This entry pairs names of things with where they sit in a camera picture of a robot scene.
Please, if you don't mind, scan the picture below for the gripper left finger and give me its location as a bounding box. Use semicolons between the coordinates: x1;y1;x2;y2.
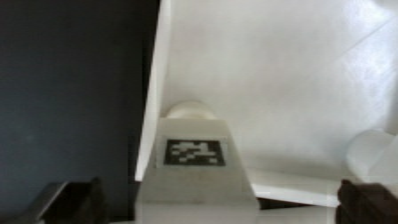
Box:
10;178;109;224

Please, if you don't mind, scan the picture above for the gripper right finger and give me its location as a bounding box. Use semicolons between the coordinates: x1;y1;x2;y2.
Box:
333;179;398;224

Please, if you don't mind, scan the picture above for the white table leg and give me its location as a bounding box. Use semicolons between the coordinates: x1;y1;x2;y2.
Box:
134;102;259;224

